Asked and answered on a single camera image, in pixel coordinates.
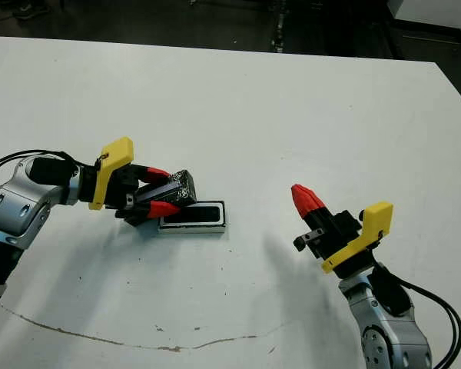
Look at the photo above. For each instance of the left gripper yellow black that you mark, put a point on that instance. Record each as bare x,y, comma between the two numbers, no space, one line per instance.
107,180

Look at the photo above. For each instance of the white camera box base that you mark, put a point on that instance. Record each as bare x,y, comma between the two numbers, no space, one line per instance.
192,230

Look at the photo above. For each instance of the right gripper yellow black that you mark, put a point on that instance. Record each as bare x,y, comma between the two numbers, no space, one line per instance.
345,242

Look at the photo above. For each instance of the shiny black box lid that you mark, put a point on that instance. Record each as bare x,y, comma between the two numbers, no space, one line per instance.
182,188

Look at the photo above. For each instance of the black bar-shaped camera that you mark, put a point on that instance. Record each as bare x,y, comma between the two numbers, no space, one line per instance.
203,215

